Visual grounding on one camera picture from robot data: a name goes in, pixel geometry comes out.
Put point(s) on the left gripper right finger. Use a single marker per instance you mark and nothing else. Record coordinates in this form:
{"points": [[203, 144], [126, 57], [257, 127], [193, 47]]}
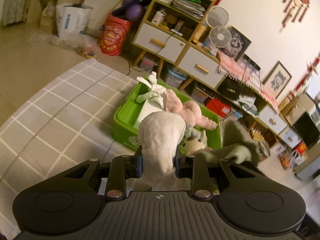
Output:
{"points": [[194, 167]]}

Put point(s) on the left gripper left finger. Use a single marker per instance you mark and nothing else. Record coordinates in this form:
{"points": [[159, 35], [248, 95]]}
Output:
{"points": [[120, 169]]}

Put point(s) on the beige dog plush blue dress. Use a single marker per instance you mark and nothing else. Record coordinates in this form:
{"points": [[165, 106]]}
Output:
{"points": [[193, 141]]}

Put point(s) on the white brown plush doll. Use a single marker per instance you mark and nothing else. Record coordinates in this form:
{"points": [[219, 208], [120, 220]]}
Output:
{"points": [[159, 135]]}

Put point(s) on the pink plush bunny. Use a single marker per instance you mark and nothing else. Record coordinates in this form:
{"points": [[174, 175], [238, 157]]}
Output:
{"points": [[189, 111]]}

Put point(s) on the grey plush toy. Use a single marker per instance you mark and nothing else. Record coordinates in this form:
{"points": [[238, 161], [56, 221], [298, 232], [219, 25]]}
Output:
{"points": [[238, 146]]}

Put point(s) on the white cloth rabbit toy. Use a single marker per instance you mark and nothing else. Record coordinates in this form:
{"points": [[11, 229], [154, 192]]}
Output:
{"points": [[156, 92]]}

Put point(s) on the green plastic bin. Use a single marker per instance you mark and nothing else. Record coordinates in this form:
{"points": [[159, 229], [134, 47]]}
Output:
{"points": [[127, 114]]}

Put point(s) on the orange box under cabinet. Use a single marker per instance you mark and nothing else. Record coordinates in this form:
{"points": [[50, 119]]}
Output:
{"points": [[217, 106]]}

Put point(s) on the grey checked mat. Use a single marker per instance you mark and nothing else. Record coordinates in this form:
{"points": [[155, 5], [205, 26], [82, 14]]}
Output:
{"points": [[65, 123]]}

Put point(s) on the clear storage box blue lid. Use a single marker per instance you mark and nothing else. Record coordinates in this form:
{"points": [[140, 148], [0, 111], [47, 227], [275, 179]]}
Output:
{"points": [[173, 79]]}

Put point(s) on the black bag in shelf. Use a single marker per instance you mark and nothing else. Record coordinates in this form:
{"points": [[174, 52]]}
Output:
{"points": [[230, 89]]}

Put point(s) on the low yellow drawer cabinet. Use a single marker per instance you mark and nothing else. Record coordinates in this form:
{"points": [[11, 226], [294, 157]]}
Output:
{"points": [[204, 68]]}

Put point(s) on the pink checked cloth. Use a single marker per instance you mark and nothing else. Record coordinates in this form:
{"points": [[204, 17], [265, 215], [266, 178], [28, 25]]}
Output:
{"points": [[248, 77]]}

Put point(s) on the small white desk fan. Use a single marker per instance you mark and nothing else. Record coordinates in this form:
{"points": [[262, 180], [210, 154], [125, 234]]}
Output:
{"points": [[220, 36]]}

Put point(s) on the red snack bucket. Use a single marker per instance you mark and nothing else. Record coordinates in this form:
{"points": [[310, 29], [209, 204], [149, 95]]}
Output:
{"points": [[113, 35]]}

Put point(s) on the large white fan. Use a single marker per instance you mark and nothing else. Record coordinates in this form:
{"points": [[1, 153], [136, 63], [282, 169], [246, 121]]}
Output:
{"points": [[217, 16]]}

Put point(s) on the purple ball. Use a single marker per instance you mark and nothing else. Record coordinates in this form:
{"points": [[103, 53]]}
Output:
{"points": [[135, 12]]}

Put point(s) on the white paper bag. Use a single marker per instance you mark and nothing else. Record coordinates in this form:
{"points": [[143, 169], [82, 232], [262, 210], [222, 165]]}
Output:
{"points": [[72, 18]]}

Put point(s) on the tall yellow shelf cabinet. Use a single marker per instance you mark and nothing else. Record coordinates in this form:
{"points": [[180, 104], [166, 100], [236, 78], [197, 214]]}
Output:
{"points": [[168, 29]]}

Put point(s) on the cartoon girl picture frame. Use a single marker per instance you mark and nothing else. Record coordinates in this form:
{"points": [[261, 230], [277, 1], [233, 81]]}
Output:
{"points": [[277, 80]]}

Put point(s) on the cat picture frame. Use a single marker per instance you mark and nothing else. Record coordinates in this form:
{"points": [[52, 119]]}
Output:
{"points": [[238, 44]]}

